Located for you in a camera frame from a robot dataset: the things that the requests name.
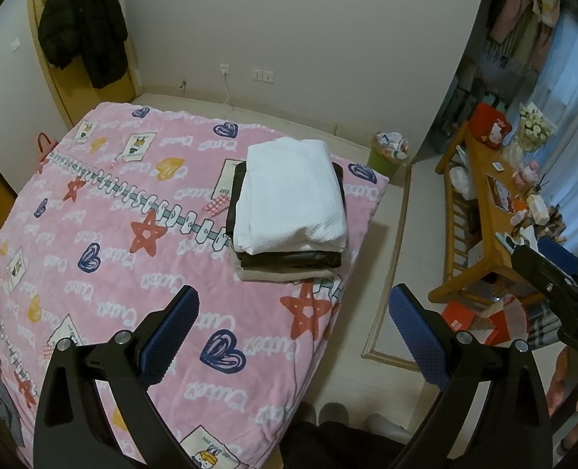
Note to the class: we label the grey slipper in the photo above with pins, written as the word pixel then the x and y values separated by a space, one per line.
pixel 304 413
pixel 334 413

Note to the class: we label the red box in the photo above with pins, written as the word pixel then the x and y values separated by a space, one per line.
pixel 501 332

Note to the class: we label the red handbag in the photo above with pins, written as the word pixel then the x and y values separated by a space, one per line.
pixel 46 149

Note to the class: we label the wooden door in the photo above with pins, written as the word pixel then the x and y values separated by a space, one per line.
pixel 69 95

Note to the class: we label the dark brown folded garment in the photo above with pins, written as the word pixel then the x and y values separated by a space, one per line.
pixel 289 260

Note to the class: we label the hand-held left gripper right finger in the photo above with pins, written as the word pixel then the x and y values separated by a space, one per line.
pixel 416 342

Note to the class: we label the white towel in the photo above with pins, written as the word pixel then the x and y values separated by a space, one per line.
pixel 289 195

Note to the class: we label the grey striped cloth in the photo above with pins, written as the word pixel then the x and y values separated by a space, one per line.
pixel 545 325

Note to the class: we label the black hanging jacket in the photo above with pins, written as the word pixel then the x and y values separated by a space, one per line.
pixel 101 29
pixel 57 24

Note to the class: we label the orange box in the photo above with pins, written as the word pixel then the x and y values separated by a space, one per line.
pixel 460 316

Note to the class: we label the pink hanging garment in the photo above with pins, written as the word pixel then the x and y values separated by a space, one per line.
pixel 509 10

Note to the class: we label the person's leg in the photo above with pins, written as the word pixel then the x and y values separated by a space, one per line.
pixel 338 449

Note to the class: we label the beige folded garment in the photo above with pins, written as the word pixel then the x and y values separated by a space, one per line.
pixel 269 275

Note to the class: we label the green trash bin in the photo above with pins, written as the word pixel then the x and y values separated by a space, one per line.
pixel 381 160

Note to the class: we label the light blue curtain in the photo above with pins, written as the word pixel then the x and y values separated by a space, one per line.
pixel 577 107

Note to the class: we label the plaid scarf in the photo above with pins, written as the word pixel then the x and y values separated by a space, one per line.
pixel 506 56

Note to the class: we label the white light switch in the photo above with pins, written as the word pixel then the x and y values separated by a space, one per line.
pixel 15 44

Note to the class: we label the white flower bouquet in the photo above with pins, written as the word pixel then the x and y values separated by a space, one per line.
pixel 534 124

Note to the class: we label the person's right hand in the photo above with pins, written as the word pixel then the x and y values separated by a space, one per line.
pixel 560 386

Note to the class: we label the wooden bench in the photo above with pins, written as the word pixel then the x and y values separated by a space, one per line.
pixel 484 205

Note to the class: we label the tissue pack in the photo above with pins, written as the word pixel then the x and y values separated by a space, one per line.
pixel 538 209

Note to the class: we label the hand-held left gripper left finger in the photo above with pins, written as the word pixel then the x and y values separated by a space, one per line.
pixel 168 337

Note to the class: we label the white plastic bag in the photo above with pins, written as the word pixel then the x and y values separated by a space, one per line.
pixel 462 178

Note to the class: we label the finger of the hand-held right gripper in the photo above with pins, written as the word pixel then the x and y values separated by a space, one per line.
pixel 533 266
pixel 560 254

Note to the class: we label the pink cat figure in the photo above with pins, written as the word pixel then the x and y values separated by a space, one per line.
pixel 526 173

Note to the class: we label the red cat bag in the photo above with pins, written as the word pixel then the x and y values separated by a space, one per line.
pixel 489 127

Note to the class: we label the pink printed blanket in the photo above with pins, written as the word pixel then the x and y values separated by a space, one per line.
pixel 98 278

